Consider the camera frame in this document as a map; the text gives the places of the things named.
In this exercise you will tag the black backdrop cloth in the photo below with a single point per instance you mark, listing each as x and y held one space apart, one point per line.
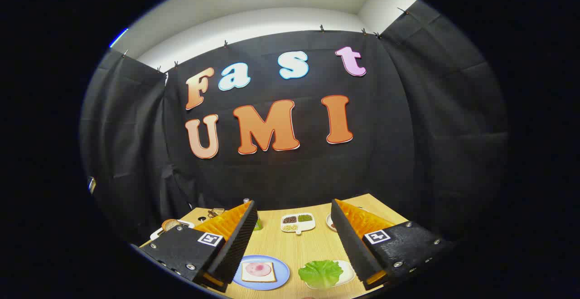
408 131

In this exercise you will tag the pile of green beans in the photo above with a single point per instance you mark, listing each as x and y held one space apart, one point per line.
305 218

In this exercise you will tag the pile of dark red beans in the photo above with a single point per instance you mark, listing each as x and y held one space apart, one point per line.
290 219

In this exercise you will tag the blue round plate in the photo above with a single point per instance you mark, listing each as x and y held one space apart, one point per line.
282 272

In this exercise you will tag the round-topped bread slice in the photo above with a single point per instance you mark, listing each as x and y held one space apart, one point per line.
170 224

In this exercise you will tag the pile of pale soybeans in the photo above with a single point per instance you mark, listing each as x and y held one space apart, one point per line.
290 228

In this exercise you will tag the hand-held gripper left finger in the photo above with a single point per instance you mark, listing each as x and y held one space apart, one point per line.
235 244

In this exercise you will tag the pink ham slice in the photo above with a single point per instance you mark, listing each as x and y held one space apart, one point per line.
258 269

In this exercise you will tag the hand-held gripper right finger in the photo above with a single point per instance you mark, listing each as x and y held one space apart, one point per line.
351 244

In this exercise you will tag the white oval plate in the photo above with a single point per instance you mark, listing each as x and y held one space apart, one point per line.
329 221

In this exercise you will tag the white toaster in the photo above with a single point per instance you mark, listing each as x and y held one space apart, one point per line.
156 233

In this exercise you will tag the green lettuce leaf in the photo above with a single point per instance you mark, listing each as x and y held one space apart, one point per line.
321 272

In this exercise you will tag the square white bread slice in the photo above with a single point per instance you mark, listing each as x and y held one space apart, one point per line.
247 277

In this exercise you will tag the white divided dish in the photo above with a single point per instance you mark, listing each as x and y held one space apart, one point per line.
306 226

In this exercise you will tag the white square plate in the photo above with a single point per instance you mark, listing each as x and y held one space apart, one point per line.
348 272

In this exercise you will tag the silver bottle with green label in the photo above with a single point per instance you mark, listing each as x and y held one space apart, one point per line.
257 224

